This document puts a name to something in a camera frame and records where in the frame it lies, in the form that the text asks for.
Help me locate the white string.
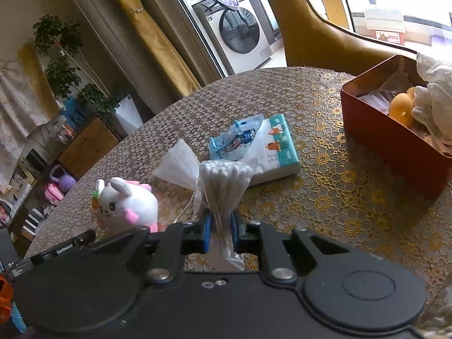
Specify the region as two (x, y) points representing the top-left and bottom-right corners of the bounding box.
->
(176, 185), (203, 220)

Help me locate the red box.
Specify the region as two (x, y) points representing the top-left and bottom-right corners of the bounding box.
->
(340, 55), (452, 200)

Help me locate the yellow curtain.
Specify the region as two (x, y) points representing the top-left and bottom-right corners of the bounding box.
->
(101, 0), (203, 99)

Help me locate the orange object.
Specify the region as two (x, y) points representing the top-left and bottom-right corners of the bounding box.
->
(0, 273), (15, 321)

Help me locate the low shelf unit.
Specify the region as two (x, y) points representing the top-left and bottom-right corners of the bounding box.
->
(0, 148), (49, 251)

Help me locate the purple toy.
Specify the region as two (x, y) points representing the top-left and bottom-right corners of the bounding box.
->
(49, 164), (77, 192)

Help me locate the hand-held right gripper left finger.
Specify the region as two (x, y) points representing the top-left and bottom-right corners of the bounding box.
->
(94, 210), (213, 284)

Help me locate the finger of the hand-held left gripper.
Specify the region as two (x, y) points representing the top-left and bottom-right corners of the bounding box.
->
(30, 229), (97, 266)

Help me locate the bag of cotton swabs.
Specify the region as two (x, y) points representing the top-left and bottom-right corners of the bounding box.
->
(153, 138), (264, 273)

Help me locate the blue package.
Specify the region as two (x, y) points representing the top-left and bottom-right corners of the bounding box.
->
(62, 97), (86, 130)

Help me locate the printed tissue pack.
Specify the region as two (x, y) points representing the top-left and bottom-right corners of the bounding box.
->
(247, 114), (302, 186)

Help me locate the beige standing air conditioner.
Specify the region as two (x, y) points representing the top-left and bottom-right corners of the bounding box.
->
(58, 0), (157, 114)

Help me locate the green potted plant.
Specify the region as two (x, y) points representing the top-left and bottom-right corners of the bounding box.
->
(33, 14), (132, 114)

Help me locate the yellow drape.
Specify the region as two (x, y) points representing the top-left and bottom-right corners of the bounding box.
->
(18, 42), (61, 118)

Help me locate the blue face mask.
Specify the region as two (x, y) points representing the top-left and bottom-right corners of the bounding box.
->
(208, 114), (265, 160)

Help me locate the clear plastic packet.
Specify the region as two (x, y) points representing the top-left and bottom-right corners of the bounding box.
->
(357, 69), (407, 116)

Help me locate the yellow soft toy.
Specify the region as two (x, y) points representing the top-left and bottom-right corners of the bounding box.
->
(388, 86), (418, 128)

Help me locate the white washing machine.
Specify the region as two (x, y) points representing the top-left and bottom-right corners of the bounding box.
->
(178, 0), (273, 75)

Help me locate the floral curtain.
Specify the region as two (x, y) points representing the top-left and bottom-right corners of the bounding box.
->
(0, 56), (50, 142)

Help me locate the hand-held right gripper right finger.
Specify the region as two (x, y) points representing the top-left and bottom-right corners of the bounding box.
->
(230, 209), (357, 285)

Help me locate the wooden cabinet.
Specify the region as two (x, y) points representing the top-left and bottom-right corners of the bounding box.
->
(56, 116), (121, 181)

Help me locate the white planter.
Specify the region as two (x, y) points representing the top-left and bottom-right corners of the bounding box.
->
(115, 97), (145, 137)

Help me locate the pink toy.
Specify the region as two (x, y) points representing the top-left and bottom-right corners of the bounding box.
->
(44, 182), (65, 204)

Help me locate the clear bag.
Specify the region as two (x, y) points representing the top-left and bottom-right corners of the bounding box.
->
(46, 120), (75, 146)

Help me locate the white bunny plush toy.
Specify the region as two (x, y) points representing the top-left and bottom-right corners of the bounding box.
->
(91, 177), (160, 234)

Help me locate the tan leather chair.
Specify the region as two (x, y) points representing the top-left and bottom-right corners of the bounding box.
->
(256, 0), (419, 77)

